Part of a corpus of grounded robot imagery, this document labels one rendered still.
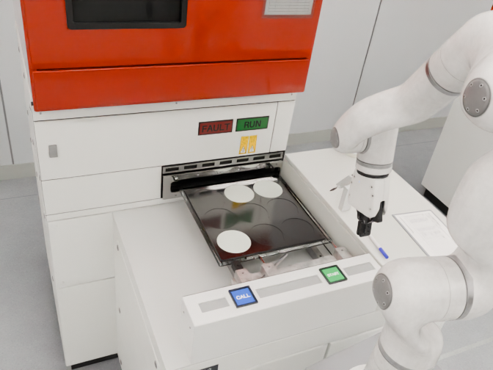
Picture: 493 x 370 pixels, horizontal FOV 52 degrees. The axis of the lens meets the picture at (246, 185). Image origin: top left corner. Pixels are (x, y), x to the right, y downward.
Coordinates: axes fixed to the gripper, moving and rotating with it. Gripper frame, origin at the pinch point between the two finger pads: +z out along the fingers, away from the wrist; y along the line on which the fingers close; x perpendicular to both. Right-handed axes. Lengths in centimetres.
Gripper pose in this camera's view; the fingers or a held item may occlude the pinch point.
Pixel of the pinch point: (364, 227)
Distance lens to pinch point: 129.3
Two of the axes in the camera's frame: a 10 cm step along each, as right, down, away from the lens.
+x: 9.1, -1.4, 3.9
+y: 4.2, 3.8, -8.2
